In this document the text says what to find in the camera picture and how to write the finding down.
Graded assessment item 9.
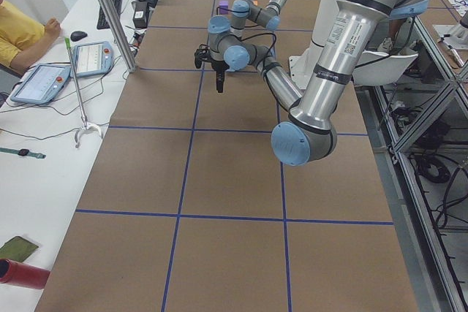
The near teach pendant tablet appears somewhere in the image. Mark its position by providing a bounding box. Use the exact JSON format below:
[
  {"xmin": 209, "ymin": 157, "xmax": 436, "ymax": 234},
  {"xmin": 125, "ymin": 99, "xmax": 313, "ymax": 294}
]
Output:
[{"xmin": 10, "ymin": 64, "xmax": 70, "ymax": 104}]

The black keyboard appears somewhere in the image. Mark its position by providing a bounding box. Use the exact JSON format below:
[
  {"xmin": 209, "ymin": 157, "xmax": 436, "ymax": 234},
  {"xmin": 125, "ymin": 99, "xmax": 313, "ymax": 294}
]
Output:
[{"xmin": 96, "ymin": 0, "xmax": 124, "ymax": 31}]

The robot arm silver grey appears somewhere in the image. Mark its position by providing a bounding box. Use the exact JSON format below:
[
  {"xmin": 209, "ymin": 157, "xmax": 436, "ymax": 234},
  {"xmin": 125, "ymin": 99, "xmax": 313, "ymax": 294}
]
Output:
[
  {"xmin": 195, "ymin": 0, "xmax": 429, "ymax": 166},
  {"xmin": 230, "ymin": 0, "xmax": 287, "ymax": 39}
]

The teal smart watch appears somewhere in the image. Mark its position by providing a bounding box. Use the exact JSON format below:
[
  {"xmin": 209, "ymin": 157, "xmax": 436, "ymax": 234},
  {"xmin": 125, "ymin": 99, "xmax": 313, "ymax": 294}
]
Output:
[{"xmin": 0, "ymin": 147, "xmax": 46, "ymax": 159}]

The white pedestal column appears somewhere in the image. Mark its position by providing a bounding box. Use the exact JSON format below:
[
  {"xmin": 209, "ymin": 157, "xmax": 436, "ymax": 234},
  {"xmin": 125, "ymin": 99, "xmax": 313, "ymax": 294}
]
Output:
[{"xmin": 289, "ymin": 0, "xmax": 339, "ymax": 90}]

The green handled grabber stick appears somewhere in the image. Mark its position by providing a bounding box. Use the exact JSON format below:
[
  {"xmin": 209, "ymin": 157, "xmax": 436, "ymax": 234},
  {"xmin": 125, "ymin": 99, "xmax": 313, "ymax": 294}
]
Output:
[{"xmin": 64, "ymin": 37, "xmax": 103, "ymax": 148}]

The aluminium frame post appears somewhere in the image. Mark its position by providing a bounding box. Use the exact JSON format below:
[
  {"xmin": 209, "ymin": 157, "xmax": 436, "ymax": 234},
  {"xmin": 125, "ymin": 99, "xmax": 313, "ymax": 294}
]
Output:
[{"xmin": 98, "ymin": 0, "xmax": 136, "ymax": 73}]

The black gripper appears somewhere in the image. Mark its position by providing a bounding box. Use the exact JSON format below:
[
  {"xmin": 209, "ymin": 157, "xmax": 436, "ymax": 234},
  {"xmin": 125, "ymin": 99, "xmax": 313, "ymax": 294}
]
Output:
[{"xmin": 211, "ymin": 59, "xmax": 227, "ymax": 93}]

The red bottle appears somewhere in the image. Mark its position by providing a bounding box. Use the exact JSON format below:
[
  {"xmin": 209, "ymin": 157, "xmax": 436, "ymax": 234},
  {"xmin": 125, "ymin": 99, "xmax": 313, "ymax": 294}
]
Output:
[{"xmin": 1, "ymin": 259, "xmax": 50, "ymax": 289}]

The person in yellow shirt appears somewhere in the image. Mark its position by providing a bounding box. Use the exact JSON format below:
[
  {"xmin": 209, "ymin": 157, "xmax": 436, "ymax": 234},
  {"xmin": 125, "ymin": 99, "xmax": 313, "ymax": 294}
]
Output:
[{"xmin": 1, "ymin": 0, "xmax": 61, "ymax": 75}]

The black power adapter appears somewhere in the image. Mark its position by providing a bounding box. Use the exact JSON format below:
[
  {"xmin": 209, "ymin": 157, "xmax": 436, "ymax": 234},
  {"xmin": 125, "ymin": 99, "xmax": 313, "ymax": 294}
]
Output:
[{"xmin": 132, "ymin": 1, "xmax": 149, "ymax": 29}]

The far teach pendant tablet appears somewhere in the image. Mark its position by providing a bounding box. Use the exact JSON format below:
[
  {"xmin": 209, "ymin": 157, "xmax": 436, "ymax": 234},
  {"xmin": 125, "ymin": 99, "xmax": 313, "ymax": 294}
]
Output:
[{"xmin": 72, "ymin": 41, "xmax": 113, "ymax": 78}]

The white chair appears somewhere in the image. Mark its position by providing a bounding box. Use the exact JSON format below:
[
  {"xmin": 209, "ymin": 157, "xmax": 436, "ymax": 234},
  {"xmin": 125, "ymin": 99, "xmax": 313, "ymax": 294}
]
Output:
[{"xmin": 352, "ymin": 50, "xmax": 418, "ymax": 86}]

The green bean bag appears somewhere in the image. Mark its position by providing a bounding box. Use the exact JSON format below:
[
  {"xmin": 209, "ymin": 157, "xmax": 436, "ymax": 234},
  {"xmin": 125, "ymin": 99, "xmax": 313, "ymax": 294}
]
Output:
[{"xmin": 0, "ymin": 236, "xmax": 39, "ymax": 262}]

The purple block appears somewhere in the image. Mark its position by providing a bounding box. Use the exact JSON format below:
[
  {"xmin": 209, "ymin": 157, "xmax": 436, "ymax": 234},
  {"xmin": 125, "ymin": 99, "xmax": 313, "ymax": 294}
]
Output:
[{"xmin": 217, "ymin": 0, "xmax": 230, "ymax": 15}]

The teach pendant tablet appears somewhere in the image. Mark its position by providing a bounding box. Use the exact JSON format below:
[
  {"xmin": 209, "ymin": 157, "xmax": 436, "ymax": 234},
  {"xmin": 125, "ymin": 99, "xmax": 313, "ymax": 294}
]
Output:
[
  {"xmin": 72, "ymin": 41, "xmax": 113, "ymax": 78},
  {"xmin": 10, "ymin": 64, "xmax": 70, "ymax": 104}
]

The black computer mouse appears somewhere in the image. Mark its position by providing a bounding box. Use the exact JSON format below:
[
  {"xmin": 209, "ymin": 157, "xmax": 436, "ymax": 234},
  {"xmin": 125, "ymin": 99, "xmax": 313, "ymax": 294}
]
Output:
[{"xmin": 69, "ymin": 31, "xmax": 88, "ymax": 42}]

